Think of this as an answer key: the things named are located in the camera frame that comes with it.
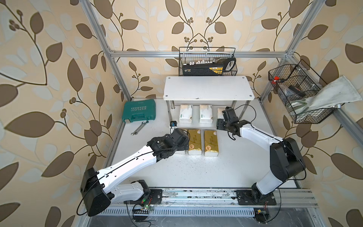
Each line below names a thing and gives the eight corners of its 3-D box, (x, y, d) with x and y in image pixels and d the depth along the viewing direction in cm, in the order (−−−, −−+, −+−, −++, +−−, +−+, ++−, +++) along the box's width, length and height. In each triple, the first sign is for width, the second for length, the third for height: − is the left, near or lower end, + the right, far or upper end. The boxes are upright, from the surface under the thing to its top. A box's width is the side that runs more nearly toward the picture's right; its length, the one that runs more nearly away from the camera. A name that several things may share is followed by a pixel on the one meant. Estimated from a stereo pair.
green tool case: (123, 124, 106) (120, 120, 102) (125, 106, 119) (123, 101, 114) (156, 119, 109) (154, 115, 105) (155, 102, 122) (153, 97, 117)
